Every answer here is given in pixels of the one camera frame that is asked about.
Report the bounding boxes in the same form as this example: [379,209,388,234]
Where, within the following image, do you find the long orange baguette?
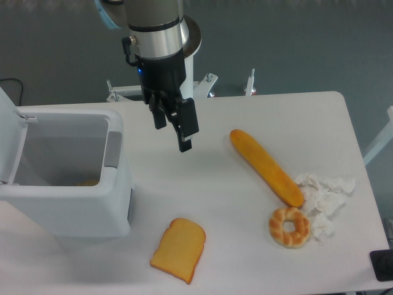
[230,129,304,208]

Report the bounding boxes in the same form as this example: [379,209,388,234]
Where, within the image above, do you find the white stand foot with bolt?
[244,68,256,96]

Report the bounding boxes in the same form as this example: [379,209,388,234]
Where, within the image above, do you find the black cable on floor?
[0,77,25,107]

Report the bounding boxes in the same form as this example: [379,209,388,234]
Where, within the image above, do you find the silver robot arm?
[98,1,199,152]

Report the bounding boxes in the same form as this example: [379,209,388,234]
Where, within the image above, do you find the toast bread slice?
[149,218,206,285]

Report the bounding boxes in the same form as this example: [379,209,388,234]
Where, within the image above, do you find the small crumpled white tissue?
[311,213,334,246]

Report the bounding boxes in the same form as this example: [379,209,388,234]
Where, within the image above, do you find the white frame at right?
[363,106,392,166]

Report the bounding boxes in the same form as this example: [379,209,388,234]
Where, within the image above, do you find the braided ring bread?
[268,207,311,248]

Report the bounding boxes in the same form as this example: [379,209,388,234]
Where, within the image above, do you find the white trash can body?
[1,107,134,237]

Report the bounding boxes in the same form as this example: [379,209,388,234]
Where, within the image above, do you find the white trash can lid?
[1,90,37,185]

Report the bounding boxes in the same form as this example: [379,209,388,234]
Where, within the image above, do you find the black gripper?
[135,52,199,152]

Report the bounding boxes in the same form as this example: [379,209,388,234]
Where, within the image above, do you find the black device at edge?
[370,249,393,282]

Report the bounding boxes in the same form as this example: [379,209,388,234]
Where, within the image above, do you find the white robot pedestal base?
[106,15,218,102]

